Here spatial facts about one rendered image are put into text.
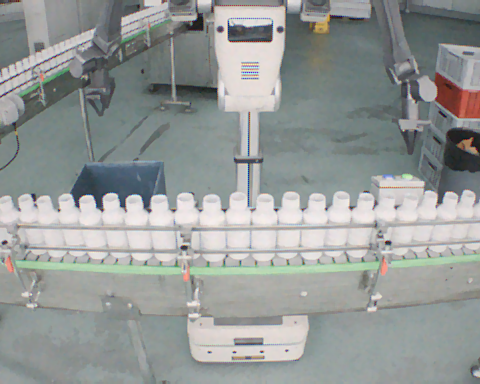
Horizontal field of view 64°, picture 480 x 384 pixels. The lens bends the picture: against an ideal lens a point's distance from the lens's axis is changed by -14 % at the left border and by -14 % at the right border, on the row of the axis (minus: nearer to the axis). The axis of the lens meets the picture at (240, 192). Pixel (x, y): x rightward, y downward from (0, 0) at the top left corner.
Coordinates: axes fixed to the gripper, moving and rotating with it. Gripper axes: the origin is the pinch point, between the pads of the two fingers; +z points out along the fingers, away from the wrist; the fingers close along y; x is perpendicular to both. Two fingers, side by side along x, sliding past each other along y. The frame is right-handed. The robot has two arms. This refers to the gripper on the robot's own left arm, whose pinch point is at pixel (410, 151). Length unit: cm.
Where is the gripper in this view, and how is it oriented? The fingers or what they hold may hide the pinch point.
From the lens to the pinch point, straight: 123.9
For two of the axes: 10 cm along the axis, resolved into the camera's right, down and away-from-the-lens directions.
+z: 0.2, 9.8, 2.1
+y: 10.0, -0.2, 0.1
